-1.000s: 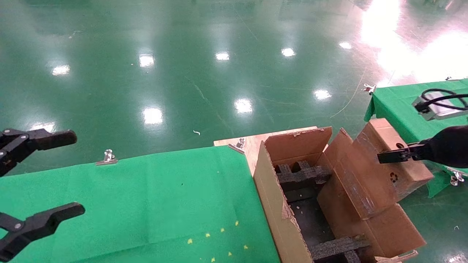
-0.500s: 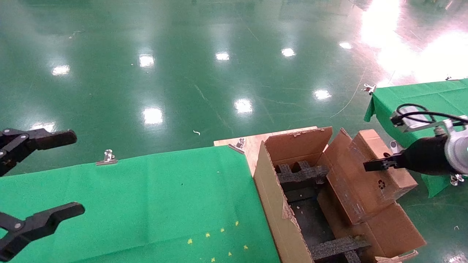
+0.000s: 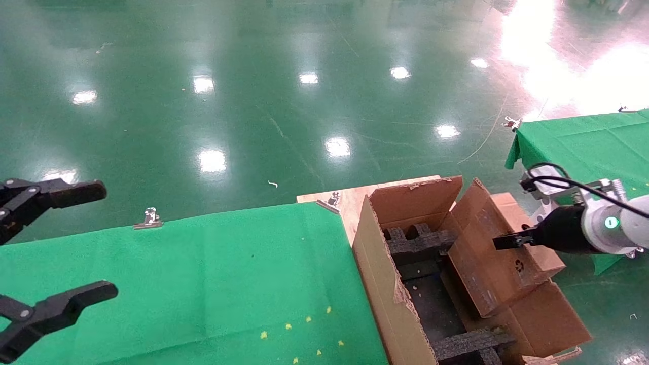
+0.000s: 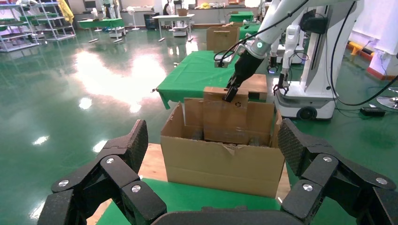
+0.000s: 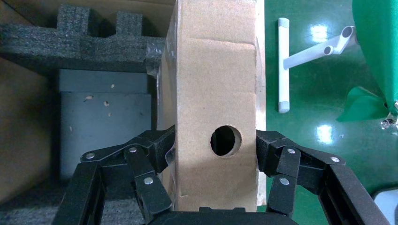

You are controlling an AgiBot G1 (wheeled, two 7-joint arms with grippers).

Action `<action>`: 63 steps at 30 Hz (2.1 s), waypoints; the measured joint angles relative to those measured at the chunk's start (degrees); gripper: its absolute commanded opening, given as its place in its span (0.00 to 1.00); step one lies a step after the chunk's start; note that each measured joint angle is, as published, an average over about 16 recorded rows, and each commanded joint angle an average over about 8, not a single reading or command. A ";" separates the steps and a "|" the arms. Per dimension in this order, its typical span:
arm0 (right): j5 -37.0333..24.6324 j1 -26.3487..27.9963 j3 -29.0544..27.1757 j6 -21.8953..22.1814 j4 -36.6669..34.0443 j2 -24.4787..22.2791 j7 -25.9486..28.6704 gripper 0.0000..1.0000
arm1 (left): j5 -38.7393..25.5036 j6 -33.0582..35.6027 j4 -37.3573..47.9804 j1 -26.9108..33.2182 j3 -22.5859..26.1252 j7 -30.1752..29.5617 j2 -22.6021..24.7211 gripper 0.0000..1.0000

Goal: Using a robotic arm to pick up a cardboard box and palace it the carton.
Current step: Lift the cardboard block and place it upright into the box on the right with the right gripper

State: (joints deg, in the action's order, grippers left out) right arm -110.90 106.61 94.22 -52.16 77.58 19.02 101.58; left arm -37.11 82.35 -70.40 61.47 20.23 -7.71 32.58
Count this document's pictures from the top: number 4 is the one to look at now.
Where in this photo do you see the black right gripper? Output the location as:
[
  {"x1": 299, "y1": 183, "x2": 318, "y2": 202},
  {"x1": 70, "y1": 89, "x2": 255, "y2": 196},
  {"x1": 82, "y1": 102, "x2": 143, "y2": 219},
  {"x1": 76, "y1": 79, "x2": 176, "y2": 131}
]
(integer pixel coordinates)
[{"x1": 222, "y1": 50, "x2": 266, "y2": 103}]

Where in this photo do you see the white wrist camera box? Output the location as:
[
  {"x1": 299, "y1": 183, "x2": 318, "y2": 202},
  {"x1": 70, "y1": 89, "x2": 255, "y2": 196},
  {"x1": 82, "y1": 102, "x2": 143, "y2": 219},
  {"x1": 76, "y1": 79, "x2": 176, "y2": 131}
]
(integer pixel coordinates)
[{"x1": 214, "y1": 51, "x2": 238, "y2": 68}]

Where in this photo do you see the yellow hanging cloth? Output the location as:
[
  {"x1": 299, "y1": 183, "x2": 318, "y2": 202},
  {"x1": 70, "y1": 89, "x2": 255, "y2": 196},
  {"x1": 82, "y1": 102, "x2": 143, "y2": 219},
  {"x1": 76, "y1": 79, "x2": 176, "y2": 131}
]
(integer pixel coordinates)
[{"x1": 57, "y1": 0, "x2": 75, "y2": 25}]

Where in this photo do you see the white standing fan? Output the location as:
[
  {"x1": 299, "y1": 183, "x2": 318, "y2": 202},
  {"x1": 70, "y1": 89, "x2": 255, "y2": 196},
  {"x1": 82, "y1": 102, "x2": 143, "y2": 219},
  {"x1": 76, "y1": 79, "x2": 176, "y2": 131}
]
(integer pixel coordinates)
[{"x1": 127, "y1": 6, "x2": 141, "y2": 32}]

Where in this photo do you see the metal shelf rack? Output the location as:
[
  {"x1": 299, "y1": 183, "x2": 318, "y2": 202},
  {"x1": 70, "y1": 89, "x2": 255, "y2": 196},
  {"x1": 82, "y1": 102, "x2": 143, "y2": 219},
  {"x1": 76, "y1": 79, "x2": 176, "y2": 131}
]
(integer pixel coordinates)
[
  {"x1": 37, "y1": 0, "x2": 77, "y2": 42},
  {"x1": 0, "y1": 2, "x2": 40, "y2": 53}
]

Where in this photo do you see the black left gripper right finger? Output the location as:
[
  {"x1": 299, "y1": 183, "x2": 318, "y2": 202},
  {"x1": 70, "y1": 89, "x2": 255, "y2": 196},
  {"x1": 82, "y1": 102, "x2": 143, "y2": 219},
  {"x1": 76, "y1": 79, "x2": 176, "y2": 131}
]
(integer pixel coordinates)
[{"x1": 277, "y1": 118, "x2": 398, "y2": 225}]

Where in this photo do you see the white wheeled robot body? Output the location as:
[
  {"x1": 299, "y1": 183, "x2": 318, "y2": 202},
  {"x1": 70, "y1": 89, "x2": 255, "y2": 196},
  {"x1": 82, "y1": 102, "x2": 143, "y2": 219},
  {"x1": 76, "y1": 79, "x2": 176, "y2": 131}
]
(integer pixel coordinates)
[{"x1": 273, "y1": 0, "x2": 338, "y2": 121}]

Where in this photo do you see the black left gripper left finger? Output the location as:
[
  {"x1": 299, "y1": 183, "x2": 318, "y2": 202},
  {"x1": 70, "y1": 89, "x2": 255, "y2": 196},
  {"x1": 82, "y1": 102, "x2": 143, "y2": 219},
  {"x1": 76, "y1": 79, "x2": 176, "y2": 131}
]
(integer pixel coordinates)
[{"x1": 37, "y1": 119, "x2": 167, "y2": 225}]

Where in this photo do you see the black camera cable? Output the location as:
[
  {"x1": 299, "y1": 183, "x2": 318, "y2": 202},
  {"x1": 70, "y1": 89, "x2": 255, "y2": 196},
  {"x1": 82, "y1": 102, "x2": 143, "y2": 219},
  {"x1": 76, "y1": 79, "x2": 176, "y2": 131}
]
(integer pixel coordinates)
[{"x1": 213, "y1": 0, "x2": 310, "y2": 68}]

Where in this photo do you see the green covered background table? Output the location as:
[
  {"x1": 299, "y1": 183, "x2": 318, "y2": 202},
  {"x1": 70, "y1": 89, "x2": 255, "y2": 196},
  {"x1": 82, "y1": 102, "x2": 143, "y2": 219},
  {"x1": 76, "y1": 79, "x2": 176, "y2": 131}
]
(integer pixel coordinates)
[
  {"x1": 77, "y1": 18, "x2": 126, "y2": 44},
  {"x1": 229, "y1": 11, "x2": 254, "y2": 23}
]

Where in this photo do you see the silver chair base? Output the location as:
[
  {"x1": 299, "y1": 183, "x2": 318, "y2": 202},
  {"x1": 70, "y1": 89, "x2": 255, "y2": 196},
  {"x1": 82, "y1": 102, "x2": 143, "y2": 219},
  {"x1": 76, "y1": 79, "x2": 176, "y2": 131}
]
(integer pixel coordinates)
[{"x1": 376, "y1": 87, "x2": 398, "y2": 110}]

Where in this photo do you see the white background table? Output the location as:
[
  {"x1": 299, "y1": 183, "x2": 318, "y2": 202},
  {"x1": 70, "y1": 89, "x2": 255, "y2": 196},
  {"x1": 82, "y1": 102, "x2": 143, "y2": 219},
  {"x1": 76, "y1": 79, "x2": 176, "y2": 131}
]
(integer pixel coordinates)
[{"x1": 152, "y1": 14, "x2": 196, "y2": 43}]

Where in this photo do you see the open brown cardboard carton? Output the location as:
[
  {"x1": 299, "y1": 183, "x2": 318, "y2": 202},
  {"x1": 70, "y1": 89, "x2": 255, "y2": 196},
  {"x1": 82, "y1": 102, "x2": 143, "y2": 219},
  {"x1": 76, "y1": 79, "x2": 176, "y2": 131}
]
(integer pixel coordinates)
[{"x1": 160, "y1": 97, "x2": 285, "y2": 199}]

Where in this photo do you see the closed cardboard carton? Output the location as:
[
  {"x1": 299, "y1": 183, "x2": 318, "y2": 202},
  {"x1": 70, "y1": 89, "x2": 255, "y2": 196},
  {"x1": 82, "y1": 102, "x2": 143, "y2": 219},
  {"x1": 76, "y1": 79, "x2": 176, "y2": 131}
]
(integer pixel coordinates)
[{"x1": 206, "y1": 25, "x2": 241, "y2": 54}]

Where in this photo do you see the orange floor barrier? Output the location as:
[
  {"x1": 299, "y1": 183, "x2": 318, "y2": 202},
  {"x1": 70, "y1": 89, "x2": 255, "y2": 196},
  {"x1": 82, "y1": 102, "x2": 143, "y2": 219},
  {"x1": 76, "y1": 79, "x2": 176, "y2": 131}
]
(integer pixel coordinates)
[{"x1": 347, "y1": 41, "x2": 375, "y2": 62}]

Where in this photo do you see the long black hanging cable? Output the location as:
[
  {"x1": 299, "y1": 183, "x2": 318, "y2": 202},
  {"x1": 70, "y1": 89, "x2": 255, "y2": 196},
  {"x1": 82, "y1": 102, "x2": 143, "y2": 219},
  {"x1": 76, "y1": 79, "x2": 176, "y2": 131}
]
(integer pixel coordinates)
[{"x1": 325, "y1": 0, "x2": 398, "y2": 107}]

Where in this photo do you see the black power adapter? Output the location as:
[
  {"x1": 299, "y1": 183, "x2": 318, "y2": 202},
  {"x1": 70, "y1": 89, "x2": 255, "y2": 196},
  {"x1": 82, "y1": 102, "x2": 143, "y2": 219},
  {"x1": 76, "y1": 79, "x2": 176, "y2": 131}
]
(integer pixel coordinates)
[{"x1": 360, "y1": 106, "x2": 387, "y2": 118}]

